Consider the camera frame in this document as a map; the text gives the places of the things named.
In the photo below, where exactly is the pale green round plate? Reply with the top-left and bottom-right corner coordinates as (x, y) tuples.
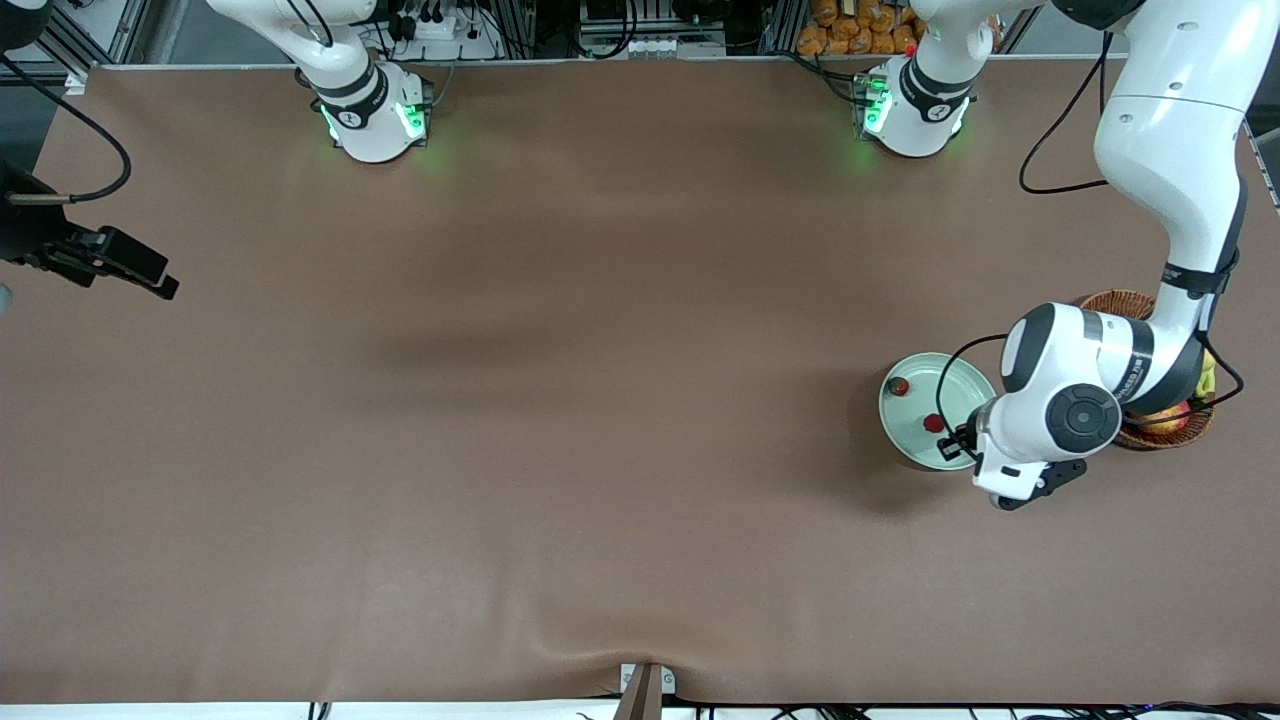
(879, 352), (999, 471)

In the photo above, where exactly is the red yellow apple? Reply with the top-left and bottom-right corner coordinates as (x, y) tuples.
(1125, 400), (1193, 435)

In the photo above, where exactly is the brown wicker basket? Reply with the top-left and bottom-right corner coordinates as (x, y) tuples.
(1078, 290), (1216, 451)

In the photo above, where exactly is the large table cover mat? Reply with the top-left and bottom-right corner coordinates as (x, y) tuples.
(0, 55), (1280, 706)

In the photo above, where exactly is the white power strip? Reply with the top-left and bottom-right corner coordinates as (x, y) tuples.
(383, 0), (501, 63)

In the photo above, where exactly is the brown stand pole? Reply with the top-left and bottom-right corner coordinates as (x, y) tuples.
(612, 664), (664, 720)

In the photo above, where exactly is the bag of orange buns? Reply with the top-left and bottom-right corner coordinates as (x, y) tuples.
(797, 0), (926, 56)

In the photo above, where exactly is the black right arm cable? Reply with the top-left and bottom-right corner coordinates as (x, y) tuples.
(0, 55), (133, 204)

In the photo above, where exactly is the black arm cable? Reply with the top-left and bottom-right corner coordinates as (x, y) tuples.
(935, 30), (1244, 446)
(0, 55), (133, 204)

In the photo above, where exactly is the aluminium frame profile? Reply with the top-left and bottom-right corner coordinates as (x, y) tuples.
(40, 0), (151, 96)

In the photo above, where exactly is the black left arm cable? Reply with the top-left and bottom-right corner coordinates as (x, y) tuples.
(935, 30), (1244, 446)

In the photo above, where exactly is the silver mounting bracket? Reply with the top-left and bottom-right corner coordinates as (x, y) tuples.
(620, 663), (677, 696)

